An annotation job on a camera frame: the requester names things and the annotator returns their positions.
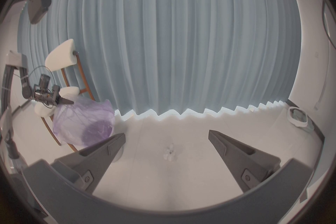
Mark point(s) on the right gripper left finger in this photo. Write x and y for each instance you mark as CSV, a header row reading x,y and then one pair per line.
x,y
97,160

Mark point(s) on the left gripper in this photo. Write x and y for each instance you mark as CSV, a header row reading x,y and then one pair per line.
x,y
44,96

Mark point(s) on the blue-grey curtain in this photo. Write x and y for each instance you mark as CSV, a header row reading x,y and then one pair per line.
x,y
170,34

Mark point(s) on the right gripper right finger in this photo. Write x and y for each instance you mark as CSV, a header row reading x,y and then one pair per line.
x,y
241,160

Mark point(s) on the white cushioned wooden chair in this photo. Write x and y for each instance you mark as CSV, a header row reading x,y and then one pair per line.
x,y
60,55

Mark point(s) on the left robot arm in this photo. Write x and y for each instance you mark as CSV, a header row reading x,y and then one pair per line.
x,y
25,89

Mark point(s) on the purple plastic bag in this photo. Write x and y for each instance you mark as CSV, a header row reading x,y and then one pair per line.
x,y
76,118

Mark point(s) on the white oval basin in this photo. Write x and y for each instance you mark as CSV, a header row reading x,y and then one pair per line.
x,y
296,115

